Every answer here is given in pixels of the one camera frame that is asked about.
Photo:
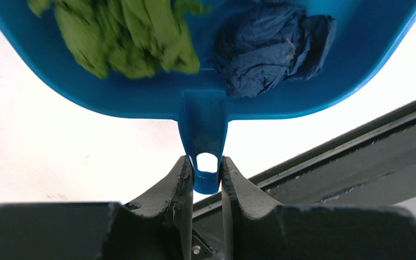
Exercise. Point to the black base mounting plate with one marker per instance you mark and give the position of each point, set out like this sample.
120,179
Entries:
338,200

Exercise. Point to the blue plastic dustpan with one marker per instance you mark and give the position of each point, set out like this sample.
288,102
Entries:
367,34

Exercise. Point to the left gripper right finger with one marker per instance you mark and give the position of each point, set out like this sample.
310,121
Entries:
253,227

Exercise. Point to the dark blue paper scrap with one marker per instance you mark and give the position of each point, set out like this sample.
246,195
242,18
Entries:
272,42

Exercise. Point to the green paper scrap centre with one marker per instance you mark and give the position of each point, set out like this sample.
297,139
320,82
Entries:
134,38

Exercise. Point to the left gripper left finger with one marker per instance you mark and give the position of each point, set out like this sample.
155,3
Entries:
169,205

